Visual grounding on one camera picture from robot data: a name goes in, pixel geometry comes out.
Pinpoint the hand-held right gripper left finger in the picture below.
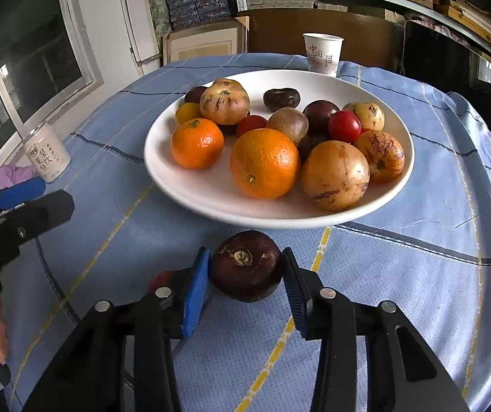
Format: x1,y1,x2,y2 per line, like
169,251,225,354
21,247,212,412

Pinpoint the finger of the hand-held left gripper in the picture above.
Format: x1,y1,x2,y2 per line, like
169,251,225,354
0,177,46,224
0,190,75,262

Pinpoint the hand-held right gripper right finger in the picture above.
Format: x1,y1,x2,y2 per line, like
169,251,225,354
280,248,471,412

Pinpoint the dark brown fruit tan scar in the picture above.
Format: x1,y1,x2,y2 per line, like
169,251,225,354
209,230,284,303

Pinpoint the white plate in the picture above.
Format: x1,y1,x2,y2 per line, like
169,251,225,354
143,69,415,230

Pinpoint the large orange tan pepino melon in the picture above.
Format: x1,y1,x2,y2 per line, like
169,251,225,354
300,140,371,212

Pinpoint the large orange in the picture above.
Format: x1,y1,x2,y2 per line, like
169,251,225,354
230,128,302,200

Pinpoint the mandarin with green stem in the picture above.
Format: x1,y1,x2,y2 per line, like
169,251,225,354
171,117,225,170

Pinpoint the dark purple round fruit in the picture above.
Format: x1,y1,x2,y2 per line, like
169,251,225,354
297,133,329,161

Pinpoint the orange speckled pepino melon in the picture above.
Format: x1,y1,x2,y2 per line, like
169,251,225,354
353,129,406,183

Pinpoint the tan oval fruit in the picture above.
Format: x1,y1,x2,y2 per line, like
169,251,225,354
266,107,309,147

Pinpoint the small yellow citrus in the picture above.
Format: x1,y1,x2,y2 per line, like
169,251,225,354
174,102,204,126

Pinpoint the smooth purple plum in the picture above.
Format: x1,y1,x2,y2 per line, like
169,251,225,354
303,100,340,135

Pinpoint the tan streaked pepino melon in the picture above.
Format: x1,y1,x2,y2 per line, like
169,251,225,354
199,78,250,126

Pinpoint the small pale pepino melon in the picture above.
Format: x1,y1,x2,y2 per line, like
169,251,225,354
342,102,386,131

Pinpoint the wrinkled dark brown fruit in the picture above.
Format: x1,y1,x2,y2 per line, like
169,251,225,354
263,88,301,112

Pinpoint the pink jacket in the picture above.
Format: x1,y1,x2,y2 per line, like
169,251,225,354
0,164,40,196

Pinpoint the white beverage can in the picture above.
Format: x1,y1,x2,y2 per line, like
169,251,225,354
23,121,71,183

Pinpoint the white framed window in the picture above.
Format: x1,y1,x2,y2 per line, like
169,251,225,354
0,0,104,190

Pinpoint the white leaning strip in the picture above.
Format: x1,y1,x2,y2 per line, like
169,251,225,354
114,0,162,67

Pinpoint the grey green stone slab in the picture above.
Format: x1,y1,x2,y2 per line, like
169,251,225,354
142,0,173,35

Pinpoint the white paper cup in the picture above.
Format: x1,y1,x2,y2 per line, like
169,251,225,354
303,33,344,78

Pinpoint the stack of blue patterned boxes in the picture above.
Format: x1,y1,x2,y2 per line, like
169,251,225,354
164,0,237,31

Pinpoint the brown board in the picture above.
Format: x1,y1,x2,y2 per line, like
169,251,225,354
245,9,407,69

